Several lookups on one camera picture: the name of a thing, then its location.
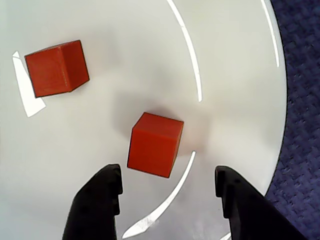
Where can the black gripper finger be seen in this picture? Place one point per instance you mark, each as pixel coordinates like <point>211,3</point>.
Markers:
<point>95,200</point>
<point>250,212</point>

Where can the red cube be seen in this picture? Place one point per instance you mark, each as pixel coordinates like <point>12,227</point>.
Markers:
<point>55,72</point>
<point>152,147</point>

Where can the white round plate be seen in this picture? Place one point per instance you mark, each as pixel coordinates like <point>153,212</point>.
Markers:
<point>125,50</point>

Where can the blue woven cloth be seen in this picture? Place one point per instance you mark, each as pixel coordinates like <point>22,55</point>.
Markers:
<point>305,100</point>

